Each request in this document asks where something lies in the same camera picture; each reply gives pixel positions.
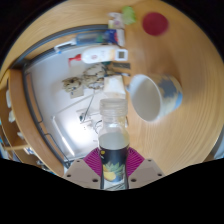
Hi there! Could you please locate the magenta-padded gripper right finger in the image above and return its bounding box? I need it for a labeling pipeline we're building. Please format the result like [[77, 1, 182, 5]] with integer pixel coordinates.
[[124, 147, 166, 190]]

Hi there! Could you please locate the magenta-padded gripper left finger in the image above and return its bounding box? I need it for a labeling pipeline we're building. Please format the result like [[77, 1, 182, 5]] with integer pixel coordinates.
[[64, 147, 103, 190]]

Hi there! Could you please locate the clear bottle with dark label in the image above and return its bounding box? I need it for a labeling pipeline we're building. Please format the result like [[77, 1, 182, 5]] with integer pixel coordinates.
[[98, 97, 131, 191]]

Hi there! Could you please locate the white mug with blue print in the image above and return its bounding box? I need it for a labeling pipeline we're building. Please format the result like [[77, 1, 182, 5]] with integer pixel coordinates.
[[126, 73, 184, 123]]

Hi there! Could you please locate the white pump bottle red cap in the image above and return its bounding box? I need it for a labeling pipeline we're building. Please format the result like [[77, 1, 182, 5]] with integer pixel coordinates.
[[68, 46, 118, 67]]

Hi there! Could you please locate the small white digital clock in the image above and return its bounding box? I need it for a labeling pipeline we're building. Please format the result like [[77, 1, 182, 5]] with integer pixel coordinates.
[[114, 48, 129, 62]]

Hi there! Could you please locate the clear blue pump bottle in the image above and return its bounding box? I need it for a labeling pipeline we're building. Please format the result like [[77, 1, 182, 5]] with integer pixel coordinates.
[[54, 29, 109, 53]]

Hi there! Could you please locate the flat round red coaster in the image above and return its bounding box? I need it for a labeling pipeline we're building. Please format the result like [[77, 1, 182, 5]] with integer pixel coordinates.
[[142, 12, 170, 37]]

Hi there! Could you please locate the small pink white packet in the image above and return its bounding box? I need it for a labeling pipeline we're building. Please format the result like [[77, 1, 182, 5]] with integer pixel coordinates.
[[107, 12, 126, 30]]

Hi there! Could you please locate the small green lump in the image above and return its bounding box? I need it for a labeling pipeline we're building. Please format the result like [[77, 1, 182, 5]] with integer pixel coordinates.
[[121, 5, 137, 25]]

